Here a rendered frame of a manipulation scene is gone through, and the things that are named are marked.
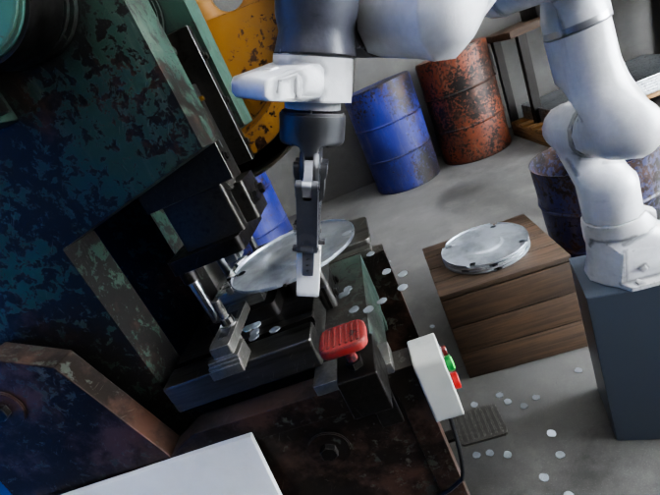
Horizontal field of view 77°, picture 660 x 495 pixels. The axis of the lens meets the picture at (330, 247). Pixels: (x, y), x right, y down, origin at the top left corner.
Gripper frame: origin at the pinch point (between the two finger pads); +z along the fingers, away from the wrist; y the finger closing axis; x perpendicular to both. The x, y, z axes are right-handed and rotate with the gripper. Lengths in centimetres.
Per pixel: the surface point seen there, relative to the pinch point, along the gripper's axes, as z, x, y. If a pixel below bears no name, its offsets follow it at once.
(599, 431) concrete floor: 60, -76, 36
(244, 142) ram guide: -9.7, 17.5, 40.2
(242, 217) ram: 2.4, 15.2, 26.9
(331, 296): 19.6, -2.9, 28.4
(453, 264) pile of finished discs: 33, -43, 78
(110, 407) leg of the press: 32.4, 35.1, 6.6
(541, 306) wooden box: 40, -69, 66
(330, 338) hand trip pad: 10.5, -3.4, 0.2
